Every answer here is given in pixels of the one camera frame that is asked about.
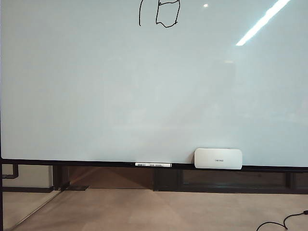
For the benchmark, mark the black wall baseboard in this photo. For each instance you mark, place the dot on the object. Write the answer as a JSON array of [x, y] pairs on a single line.
[[24, 189]]

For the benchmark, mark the white marker pen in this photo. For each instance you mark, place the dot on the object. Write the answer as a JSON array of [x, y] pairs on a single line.
[[154, 165]]

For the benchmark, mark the black bent pipe bracket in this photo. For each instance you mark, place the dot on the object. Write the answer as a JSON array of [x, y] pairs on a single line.
[[16, 172]]

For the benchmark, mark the white rounded board eraser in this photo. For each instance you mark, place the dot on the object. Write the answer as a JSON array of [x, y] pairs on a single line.
[[217, 158]]

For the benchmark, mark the black whiteboard pen tray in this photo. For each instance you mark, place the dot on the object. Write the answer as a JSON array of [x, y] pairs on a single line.
[[96, 163]]

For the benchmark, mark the glossy white whiteboard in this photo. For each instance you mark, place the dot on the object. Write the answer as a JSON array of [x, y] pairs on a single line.
[[96, 96]]

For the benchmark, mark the dark flat floor plate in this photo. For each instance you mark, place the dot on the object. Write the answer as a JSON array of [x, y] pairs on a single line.
[[79, 187]]

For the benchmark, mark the metal floor rail strip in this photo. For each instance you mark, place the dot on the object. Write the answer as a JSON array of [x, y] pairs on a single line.
[[36, 209]]

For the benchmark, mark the black frame upright post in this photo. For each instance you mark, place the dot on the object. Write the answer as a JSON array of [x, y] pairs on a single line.
[[1, 204]]

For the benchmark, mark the black vertical column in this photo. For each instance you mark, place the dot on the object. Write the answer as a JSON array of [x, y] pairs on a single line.
[[59, 178]]

